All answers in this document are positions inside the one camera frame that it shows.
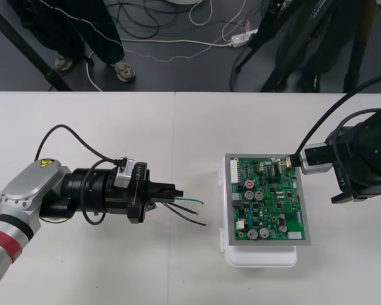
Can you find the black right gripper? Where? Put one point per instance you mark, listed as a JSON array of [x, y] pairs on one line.
[[343, 178]]

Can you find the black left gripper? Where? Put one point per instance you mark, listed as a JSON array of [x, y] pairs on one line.
[[138, 203]]

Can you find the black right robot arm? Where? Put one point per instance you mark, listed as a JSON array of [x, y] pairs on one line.
[[378, 143]]

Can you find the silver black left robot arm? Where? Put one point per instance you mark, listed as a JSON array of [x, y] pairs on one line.
[[41, 178]]

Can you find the black tripod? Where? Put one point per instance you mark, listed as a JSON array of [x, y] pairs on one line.
[[304, 41]]

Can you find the person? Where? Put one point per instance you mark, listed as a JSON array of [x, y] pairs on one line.
[[104, 38]]

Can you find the white power strip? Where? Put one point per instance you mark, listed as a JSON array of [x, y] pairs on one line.
[[239, 39]]

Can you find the black slanted metal leg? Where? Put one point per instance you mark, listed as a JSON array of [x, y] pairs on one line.
[[25, 46]]

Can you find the pale grey right wrist camera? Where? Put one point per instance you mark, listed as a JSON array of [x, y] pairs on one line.
[[316, 159]]

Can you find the pale grey wrist camera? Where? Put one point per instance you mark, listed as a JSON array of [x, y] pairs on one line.
[[124, 173], [316, 159]]

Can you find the pale grey left wrist camera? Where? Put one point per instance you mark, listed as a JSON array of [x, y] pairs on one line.
[[124, 173]]

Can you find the green circuit board grey frame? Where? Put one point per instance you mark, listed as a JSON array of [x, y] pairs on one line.
[[266, 203]]

